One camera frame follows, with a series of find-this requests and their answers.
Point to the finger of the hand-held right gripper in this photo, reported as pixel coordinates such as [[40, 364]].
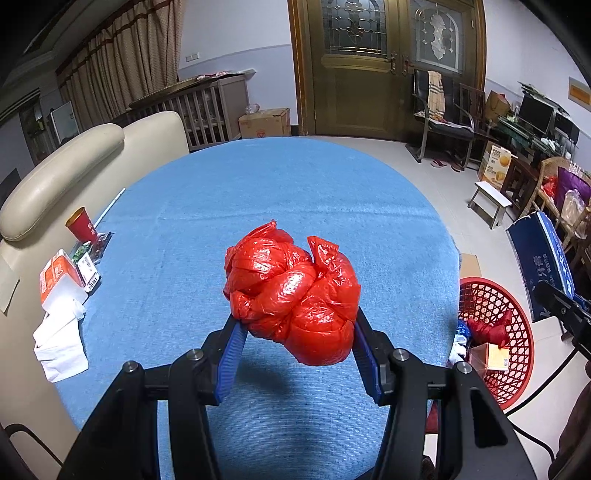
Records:
[[554, 300]]

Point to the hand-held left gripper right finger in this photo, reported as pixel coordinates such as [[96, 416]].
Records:
[[367, 364]]

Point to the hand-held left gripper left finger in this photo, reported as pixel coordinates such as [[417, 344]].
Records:
[[228, 364]]

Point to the blue and white carton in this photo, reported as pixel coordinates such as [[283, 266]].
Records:
[[540, 258]]

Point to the red plastic basket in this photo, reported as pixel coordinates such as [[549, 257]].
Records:
[[489, 295]]

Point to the dark red plastic bag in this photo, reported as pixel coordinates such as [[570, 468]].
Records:
[[485, 327]]

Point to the tan and red medicine box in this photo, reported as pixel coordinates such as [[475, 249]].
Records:
[[496, 357]]

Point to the bright red plastic bag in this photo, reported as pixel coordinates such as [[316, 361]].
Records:
[[295, 295]]

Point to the light blue cloth bundle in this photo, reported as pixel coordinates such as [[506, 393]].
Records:
[[461, 330]]

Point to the person's right forearm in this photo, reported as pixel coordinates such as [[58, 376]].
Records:
[[575, 438]]

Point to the flat cardboard piece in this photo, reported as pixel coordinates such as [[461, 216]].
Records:
[[471, 265]]

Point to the small red bag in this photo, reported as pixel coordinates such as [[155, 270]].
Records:
[[549, 187]]

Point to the purple cushion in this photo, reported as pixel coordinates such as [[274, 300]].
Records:
[[572, 184]]

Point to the white stool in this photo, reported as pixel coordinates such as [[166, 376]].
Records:
[[491, 196]]

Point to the wicker chair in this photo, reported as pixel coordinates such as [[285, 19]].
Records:
[[547, 166]]

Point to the orange print carton box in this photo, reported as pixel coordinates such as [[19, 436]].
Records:
[[496, 164]]

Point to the white labelled packet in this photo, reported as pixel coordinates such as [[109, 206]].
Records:
[[87, 272]]

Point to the white tissue sheets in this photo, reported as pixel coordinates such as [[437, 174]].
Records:
[[60, 350]]

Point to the pair of slippers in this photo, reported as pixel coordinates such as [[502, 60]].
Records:
[[445, 165]]

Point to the dark snack packet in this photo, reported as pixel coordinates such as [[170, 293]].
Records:
[[101, 244]]

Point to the green snack packet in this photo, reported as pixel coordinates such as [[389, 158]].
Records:
[[81, 251]]

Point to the blue tablecloth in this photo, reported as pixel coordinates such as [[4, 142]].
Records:
[[277, 184]]

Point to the black monitor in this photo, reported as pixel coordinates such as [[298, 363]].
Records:
[[535, 113]]

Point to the orange and white tissue pack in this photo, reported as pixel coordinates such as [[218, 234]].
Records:
[[57, 274]]

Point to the white stick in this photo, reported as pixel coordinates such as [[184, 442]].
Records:
[[111, 205]]

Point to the red paper cup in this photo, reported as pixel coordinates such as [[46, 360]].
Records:
[[82, 226]]

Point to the plain brown cardboard box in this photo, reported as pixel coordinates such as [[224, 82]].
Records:
[[498, 105]]

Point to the dark wooden chair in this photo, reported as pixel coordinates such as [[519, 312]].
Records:
[[471, 101]]

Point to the striped scarf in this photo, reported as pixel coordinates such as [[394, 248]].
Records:
[[435, 94]]

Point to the black metal chair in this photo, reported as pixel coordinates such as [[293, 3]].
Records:
[[420, 97]]

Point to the cardboard box with red mark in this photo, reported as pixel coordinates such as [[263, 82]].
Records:
[[265, 123]]

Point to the beige leather sofa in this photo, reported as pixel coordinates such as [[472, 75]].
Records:
[[60, 184]]

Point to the grey wooden crib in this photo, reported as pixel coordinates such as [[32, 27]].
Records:
[[203, 115]]

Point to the wooden double door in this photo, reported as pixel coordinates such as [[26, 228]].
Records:
[[360, 92]]

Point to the white framed board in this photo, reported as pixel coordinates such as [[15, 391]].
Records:
[[65, 122]]

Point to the beige curtain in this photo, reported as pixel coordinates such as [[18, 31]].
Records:
[[120, 60]]

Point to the orange wall sign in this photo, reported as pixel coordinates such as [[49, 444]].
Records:
[[579, 92]]

